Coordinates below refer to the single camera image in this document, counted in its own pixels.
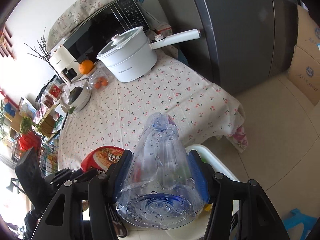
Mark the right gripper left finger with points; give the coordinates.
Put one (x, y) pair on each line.
(118, 175)

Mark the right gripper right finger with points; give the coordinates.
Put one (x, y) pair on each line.
(202, 173)

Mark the red round noodle lid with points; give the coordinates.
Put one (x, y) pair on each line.
(102, 158)

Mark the clear plastic water bottle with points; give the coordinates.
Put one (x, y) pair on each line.
(158, 190)

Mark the white trash bin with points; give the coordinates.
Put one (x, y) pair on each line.
(193, 232)

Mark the cherry pattern tablecloth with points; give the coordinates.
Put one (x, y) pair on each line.
(116, 115)

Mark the white bowl stack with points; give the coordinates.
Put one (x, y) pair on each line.
(82, 100)

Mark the dark green squash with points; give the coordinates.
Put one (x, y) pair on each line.
(74, 94)

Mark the red label glass jar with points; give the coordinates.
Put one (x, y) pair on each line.
(55, 91)

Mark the blue plastic stool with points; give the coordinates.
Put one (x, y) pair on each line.
(310, 224)

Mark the large orange tangerine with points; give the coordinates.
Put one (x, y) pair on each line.
(85, 67)

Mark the cream air fryer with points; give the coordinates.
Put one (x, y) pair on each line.
(66, 65)

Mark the white electric cooking pot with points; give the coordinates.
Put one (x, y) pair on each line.
(131, 54)

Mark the black microwave oven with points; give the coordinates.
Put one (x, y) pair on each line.
(91, 35)

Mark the dried branch vase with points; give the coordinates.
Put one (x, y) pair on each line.
(40, 51)

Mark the lower cardboard box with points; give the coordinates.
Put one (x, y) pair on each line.
(304, 74)

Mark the grey refrigerator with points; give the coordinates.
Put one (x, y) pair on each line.
(242, 43)

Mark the black wire rack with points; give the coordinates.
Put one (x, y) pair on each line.
(46, 152)

